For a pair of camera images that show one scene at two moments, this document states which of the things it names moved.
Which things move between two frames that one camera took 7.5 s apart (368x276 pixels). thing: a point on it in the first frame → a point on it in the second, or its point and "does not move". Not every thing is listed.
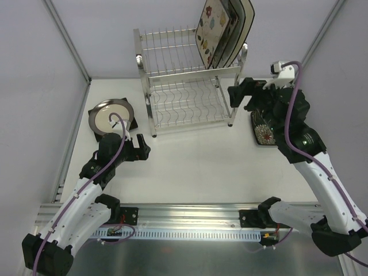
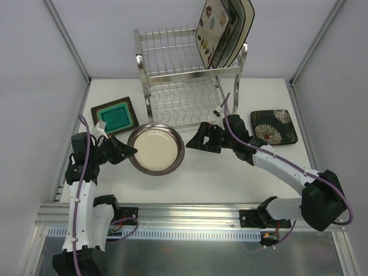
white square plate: (240, 9) does not move
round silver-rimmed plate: (99, 116) → (160, 149)
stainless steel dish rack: (180, 92) does not move
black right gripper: (247, 94) → (211, 138)
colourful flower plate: (217, 22) does not move
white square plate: (249, 15) does not move
